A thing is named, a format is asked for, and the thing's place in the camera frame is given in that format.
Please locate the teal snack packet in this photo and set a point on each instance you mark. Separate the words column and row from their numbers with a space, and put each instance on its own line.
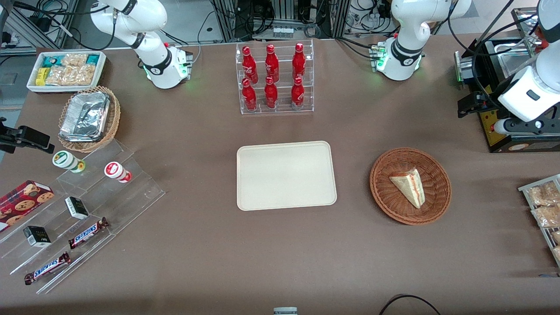
column 52, row 61
column 92, row 59

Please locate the small black box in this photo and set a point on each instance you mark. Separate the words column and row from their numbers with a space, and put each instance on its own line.
column 37, row 236
column 77, row 208

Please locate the clear acrylic step shelf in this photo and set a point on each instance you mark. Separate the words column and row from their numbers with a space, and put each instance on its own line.
column 127, row 199

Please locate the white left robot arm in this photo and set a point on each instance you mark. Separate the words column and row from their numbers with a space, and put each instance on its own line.
column 404, row 50

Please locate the red plaid cookie box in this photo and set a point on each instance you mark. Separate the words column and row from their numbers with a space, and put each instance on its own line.
column 24, row 203

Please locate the round brown wicker basket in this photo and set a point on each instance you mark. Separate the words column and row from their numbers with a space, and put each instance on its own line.
column 385, row 197

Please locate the black countertop appliance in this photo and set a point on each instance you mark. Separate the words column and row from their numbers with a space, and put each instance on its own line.
column 547, row 142

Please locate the clear acrylic bottle rack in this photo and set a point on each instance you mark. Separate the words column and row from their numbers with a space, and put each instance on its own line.
column 276, row 111

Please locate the clear cracker bag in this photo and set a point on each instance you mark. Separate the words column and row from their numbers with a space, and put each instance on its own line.
column 74, row 59
column 72, row 75

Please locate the aluminium frame rack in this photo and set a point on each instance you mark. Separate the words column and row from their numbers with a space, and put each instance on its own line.
column 284, row 17

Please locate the steel pan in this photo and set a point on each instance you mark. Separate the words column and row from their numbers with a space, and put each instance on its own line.
column 525, row 22

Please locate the tray of snack bags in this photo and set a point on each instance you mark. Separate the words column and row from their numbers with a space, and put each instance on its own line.
column 525, row 189

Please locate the red cola bottle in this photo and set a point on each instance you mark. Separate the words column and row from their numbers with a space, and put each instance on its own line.
column 271, row 64
column 249, row 97
column 248, row 65
column 298, row 95
column 271, row 95
column 299, row 63

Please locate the foil container stack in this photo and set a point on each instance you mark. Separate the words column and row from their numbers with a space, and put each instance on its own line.
column 84, row 116

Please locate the aluminium frame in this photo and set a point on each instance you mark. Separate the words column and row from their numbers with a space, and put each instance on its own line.
column 26, row 24

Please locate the white rectangular snack bin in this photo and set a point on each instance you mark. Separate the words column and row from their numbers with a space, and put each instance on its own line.
column 33, row 85

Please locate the beige plastic tray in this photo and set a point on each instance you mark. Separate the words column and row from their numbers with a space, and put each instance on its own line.
column 286, row 176

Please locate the yellow snack packet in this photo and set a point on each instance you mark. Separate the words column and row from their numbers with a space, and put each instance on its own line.
column 41, row 76

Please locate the red lid cup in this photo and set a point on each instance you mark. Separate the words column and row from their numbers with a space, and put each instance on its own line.
column 114, row 169

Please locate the oval wicker basket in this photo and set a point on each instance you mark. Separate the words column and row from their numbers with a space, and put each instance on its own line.
column 111, row 124

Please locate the wrapped triangle sandwich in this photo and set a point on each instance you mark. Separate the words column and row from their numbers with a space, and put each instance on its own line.
column 410, row 187

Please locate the clear pastry bag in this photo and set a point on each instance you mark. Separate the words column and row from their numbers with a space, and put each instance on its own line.
column 544, row 194
column 547, row 216
column 555, row 237

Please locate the green lid cup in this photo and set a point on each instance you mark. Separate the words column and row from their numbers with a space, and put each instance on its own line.
column 64, row 159

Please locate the snickers bar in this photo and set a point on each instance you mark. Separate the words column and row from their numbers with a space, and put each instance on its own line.
column 47, row 268
column 87, row 233

